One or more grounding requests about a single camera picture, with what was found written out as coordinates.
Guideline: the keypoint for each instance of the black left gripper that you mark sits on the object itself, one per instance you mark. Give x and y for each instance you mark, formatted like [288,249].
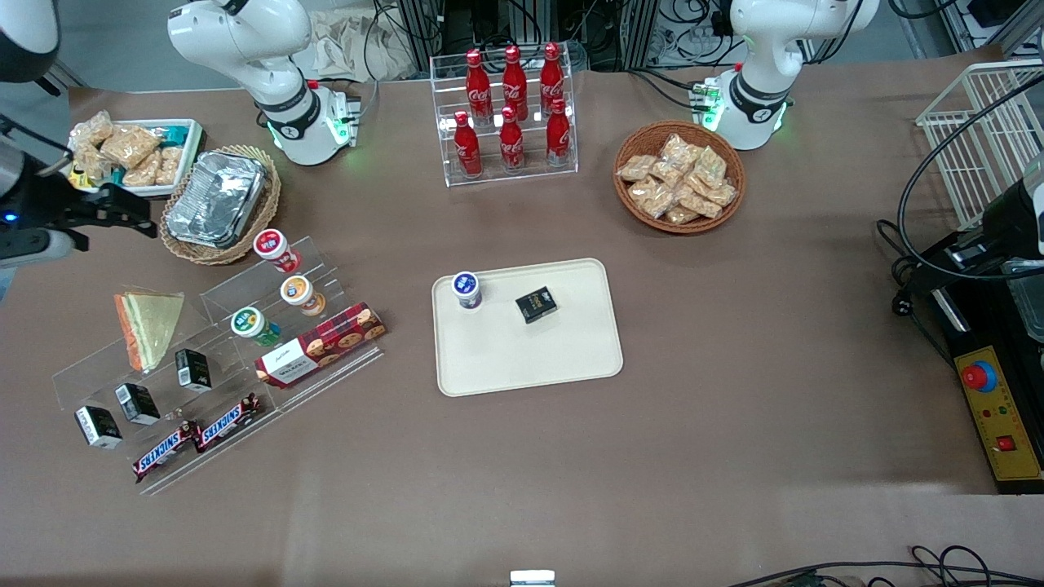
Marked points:
[1005,218]

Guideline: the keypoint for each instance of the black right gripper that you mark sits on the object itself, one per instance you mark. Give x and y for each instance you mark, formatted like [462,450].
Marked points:
[42,201]

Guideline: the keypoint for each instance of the triangle sandwich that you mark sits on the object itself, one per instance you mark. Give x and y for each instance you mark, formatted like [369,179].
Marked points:
[155,326]

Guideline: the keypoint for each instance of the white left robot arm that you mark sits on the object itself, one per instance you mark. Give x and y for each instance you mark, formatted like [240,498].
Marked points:
[767,49]

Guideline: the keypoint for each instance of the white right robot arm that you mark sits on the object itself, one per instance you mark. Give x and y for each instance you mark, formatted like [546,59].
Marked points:
[245,49]

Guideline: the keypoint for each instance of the beige plastic tray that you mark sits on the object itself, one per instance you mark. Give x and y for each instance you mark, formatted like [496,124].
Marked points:
[530,359]

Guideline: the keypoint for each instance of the clear wrapped snack packet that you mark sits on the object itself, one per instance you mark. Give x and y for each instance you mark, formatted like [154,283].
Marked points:
[711,165]
[700,202]
[723,195]
[143,173]
[679,149]
[90,163]
[681,216]
[667,173]
[652,198]
[94,130]
[636,167]
[129,145]
[169,165]

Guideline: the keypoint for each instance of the clear plastic container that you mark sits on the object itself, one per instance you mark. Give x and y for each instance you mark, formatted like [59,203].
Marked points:
[1028,297]

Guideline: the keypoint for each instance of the oval wicker basket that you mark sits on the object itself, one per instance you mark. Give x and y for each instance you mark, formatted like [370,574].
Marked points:
[186,249]

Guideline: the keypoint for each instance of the teal snack packet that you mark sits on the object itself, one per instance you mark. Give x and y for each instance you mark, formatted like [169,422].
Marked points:
[173,132]

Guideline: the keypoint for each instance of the silver foil container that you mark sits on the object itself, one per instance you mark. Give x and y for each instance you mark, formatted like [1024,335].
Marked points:
[216,200]

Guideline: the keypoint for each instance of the white teal rectangular bin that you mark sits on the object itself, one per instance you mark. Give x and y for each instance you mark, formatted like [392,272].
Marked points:
[194,143]

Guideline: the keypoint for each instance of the red lid yogurt cup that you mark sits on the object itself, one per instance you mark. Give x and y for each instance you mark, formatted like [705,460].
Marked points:
[273,244]

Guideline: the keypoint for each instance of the green lid yogurt cup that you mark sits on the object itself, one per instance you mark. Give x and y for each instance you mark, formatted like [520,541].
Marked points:
[249,323]

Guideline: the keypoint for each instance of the clear acrylic stepped stand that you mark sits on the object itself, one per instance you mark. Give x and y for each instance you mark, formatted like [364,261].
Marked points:
[90,379]
[326,269]

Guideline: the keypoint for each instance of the black box white label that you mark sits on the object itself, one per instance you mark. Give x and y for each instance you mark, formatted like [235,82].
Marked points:
[98,426]
[193,368]
[137,403]

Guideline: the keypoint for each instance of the orange lid yogurt cup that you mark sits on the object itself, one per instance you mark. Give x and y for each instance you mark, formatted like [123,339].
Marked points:
[298,292]

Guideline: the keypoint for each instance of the black yellow emergency stop box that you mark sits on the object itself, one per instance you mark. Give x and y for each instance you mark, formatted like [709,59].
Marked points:
[999,424]

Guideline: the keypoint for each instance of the snickers chocolate bar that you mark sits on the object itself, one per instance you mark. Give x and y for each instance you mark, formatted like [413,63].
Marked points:
[228,421]
[167,452]

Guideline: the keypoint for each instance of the red tartan shortbread box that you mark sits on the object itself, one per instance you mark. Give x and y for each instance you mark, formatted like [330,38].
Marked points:
[326,342]

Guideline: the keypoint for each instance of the beige crumpled cloth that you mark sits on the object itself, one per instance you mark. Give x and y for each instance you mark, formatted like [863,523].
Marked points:
[342,45]

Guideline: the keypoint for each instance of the red cola bottle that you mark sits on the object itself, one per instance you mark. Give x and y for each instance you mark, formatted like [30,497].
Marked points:
[559,134]
[511,143]
[478,81]
[514,77]
[551,75]
[466,148]

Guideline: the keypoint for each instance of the blue lid yogurt cup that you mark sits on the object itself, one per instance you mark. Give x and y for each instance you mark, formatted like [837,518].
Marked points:
[466,289]

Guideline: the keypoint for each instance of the metal equipment rack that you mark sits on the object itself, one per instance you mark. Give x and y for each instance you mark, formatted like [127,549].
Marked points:
[424,24]

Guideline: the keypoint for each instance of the clear acrylic bottle rack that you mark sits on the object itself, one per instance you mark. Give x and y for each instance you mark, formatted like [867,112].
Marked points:
[489,175]

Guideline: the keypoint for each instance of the round wicker basket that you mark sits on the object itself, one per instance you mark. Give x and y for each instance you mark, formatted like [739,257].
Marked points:
[632,140]

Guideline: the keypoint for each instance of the black box gold print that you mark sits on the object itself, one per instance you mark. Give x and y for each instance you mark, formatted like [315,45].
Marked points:
[536,304]

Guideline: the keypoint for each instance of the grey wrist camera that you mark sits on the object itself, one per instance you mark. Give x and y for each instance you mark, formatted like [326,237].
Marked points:
[37,249]

